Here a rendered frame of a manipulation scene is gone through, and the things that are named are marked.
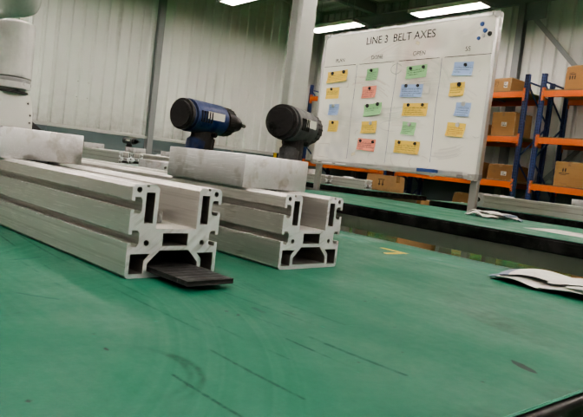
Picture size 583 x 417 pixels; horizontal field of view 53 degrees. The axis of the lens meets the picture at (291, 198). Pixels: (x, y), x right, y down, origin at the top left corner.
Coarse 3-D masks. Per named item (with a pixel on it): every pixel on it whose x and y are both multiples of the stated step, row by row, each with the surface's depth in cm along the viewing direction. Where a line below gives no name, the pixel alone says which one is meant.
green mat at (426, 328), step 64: (0, 256) 55; (64, 256) 59; (384, 256) 87; (448, 256) 97; (0, 320) 36; (64, 320) 38; (128, 320) 39; (192, 320) 41; (256, 320) 43; (320, 320) 45; (384, 320) 48; (448, 320) 50; (512, 320) 53; (576, 320) 57; (0, 384) 27; (64, 384) 28; (128, 384) 29; (192, 384) 30; (256, 384) 31; (320, 384) 32; (384, 384) 33; (448, 384) 34; (512, 384) 35; (576, 384) 37
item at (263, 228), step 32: (96, 160) 111; (224, 192) 72; (256, 192) 68; (288, 192) 75; (224, 224) 74; (256, 224) 68; (288, 224) 65; (320, 224) 71; (256, 256) 68; (288, 256) 67; (320, 256) 71
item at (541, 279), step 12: (492, 276) 78; (504, 276) 76; (516, 276) 76; (528, 276) 76; (540, 276) 74; (552, 276) 75; (564, 276) 78; (540, 288) 72; (552, 288) 71; (564, 288) 70; (576, 288) 68
